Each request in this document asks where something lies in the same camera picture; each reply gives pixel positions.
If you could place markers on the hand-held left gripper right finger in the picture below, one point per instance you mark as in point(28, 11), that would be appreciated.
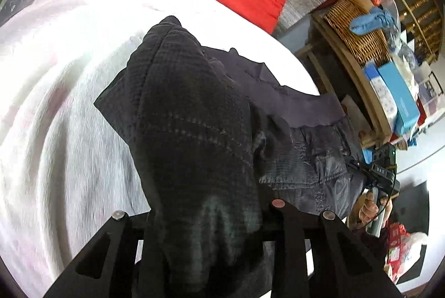
point(292, 249)

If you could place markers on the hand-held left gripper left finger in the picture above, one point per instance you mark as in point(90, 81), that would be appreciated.
point(146, 244)

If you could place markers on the dark grey checked jacket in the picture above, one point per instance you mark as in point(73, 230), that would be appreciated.
point(194, 110)

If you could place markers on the person's right hand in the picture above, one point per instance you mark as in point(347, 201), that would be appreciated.
point(366, 211)

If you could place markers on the blue cardboard box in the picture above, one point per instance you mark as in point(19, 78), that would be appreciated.
point(399, 100)

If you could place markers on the red and white packaging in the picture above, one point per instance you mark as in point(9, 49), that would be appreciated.
point(399, 242)

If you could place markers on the white and blue box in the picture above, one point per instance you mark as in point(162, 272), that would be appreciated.
point(380, 93)

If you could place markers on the wooden shelf unit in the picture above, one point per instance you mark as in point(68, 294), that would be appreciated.
point(347, 65)

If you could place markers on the clear plastic bag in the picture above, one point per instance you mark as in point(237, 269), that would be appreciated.
point(406, 54)

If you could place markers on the wicker basket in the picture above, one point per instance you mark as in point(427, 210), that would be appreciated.
point(361, 44)

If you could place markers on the blue glove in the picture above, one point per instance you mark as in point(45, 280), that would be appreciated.
point(368, 23)

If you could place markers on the white bed sheet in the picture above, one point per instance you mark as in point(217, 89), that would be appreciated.
point(69, 75)

